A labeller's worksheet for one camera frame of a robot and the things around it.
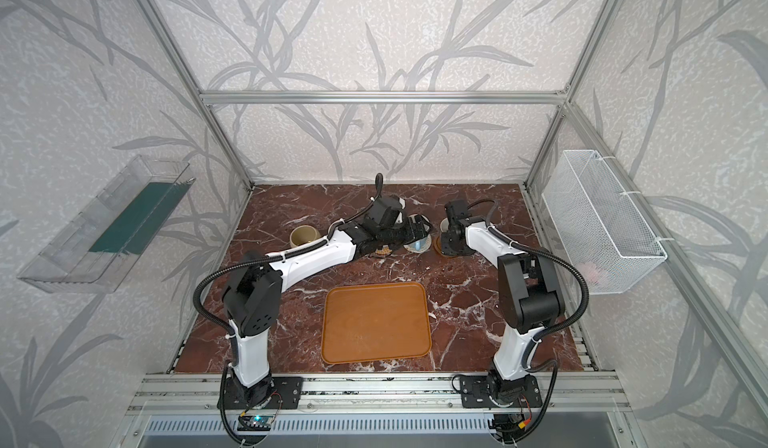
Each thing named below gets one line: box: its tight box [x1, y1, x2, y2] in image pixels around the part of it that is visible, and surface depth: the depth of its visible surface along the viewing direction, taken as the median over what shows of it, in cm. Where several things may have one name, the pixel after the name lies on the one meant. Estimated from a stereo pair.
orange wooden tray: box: [322, 282, 432, 364], surface depth 86 cm
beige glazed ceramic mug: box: [289, 224, 321, 248], surface depth 98 cm
